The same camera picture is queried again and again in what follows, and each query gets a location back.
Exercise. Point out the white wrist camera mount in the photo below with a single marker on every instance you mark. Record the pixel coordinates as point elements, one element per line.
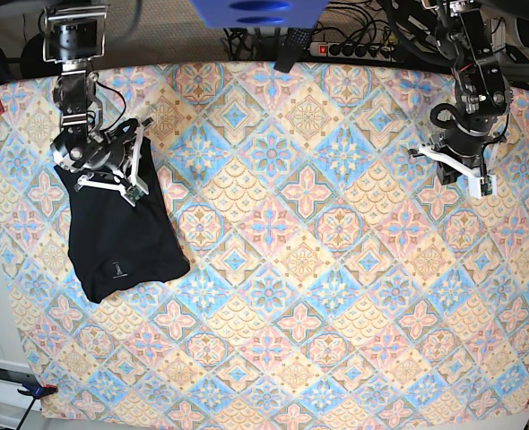
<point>480,183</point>
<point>132,188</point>

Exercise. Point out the black T-shirt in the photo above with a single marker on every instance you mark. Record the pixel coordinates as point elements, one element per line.
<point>114,246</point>

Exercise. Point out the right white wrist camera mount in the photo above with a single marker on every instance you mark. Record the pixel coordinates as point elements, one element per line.
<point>132,188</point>

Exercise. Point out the patterned tablecloth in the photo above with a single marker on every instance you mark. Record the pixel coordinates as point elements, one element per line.
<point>335,282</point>

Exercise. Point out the black power strip red switch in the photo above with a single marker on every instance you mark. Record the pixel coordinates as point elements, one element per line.
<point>390,52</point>

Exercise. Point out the blue box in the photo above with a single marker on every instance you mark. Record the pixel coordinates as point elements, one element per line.
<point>259,13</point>

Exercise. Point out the blue clamp bottom left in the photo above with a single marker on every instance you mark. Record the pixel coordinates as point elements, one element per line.
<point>37,391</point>

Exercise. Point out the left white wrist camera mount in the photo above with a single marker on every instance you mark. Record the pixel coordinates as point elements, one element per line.
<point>480,183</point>

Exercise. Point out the black remote control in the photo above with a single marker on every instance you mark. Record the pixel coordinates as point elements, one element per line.
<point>296,42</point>

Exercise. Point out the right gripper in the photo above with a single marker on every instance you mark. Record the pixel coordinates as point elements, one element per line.
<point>113,154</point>

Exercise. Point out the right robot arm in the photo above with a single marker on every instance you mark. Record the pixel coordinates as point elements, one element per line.
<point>74,34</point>

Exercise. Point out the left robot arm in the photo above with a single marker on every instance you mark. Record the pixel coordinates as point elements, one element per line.
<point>482,95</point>

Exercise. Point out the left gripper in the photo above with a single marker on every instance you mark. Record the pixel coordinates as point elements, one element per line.
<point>465,144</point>

